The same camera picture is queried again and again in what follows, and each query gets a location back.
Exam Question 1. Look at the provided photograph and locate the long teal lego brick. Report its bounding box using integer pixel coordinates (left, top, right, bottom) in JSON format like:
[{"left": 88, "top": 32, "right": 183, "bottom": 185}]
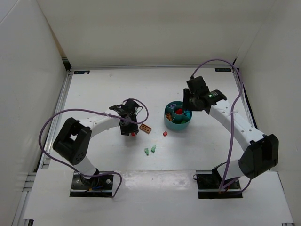
[{"left": 184, "top": 111, "right": 191, "bottom": 118}]

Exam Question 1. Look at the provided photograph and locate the big red lego block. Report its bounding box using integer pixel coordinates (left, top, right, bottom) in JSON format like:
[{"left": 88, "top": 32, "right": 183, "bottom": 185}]
[{"left": 175, "top": 109, "right": 184, "bottom": 115}]

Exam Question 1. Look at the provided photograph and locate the orange studded lego brick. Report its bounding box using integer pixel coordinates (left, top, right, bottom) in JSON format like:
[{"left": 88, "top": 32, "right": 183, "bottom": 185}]
[{"left": 166, "top": 113, "right": 172, "bottom": 121}]

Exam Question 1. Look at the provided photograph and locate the green lego slope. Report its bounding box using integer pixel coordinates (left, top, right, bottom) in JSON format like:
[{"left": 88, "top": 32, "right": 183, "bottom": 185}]
[
  {"left": 151, "top": 145, "right": 156, "bottom": 153},
  {"left": 144, "top": 148, "right": 149, "bottom": 156}
]

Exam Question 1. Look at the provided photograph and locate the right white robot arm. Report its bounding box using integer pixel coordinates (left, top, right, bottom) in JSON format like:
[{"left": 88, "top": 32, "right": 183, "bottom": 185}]
[{"left": 183, "top": 76, "right": 279, "bottom": 183}]

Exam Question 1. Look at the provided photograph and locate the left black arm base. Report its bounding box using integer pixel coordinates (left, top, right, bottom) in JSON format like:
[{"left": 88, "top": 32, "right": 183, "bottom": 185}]
[{"left": 70, "top": 172, "right": 114, "bottom": 198}]

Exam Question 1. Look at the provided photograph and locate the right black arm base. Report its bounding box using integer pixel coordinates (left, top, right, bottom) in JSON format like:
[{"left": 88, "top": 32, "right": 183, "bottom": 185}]
[{"left": 192, "top": 168, "right": 243, "bottom": 199}]

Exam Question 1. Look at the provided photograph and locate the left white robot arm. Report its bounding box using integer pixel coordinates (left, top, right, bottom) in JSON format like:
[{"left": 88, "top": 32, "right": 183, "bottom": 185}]
[{"left": 53, "top": 99, "right": 139, "bottom": 179}]

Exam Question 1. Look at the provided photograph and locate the orange flat lego plate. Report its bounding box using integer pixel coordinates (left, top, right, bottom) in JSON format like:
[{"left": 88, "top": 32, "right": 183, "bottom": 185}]
[{"left": 139, "top": 123, "right": 152, "bottom": 134}]

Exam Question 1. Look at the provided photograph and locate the teal divided round container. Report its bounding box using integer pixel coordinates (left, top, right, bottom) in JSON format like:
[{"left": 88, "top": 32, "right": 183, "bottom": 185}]
[{"left": 164, "top": 101, "right": 192, "bottom": 131}]

